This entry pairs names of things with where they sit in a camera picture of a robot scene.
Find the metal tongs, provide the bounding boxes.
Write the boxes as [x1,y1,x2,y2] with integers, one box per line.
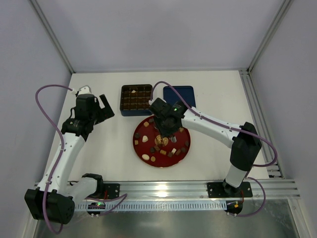
[160,118,177,143]

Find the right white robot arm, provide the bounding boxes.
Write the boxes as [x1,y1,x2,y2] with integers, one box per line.
[149,98,262,197]

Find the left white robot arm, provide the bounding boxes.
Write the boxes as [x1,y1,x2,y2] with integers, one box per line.
[24,93,114,225]

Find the white heart chocolate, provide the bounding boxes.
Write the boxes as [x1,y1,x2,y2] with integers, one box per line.
[142,135,149,143]

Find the blue chocolate box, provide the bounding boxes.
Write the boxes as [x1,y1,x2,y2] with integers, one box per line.
[119,84,153,117]

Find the white oval chocolate bottom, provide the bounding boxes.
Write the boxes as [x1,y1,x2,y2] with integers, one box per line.
[142,154,150,161]

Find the blue box lid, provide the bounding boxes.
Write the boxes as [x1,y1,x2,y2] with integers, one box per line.
[163,86,196,107]

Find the round red plate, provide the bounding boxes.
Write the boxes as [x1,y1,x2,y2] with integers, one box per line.
[132,116,191,168]

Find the right mounting plate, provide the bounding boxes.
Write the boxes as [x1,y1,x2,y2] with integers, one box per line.
[207,181,253,198]

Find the mounting plate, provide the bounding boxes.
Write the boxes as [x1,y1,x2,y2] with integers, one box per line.
[207,181,253,198]
[102,183,120,200]

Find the left mounting plate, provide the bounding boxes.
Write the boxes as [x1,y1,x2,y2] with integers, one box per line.
[102,183,120,200]

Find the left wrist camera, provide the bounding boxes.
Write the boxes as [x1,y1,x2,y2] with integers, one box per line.
[71,85,92,97]

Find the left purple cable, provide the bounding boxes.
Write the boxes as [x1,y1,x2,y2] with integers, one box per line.
[35,84,128,235]

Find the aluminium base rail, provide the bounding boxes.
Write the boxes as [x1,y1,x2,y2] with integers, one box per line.
[34,179,302,213]

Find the right aluminium side rail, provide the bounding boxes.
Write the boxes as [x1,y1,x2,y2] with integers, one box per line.
[239,69,284,179]

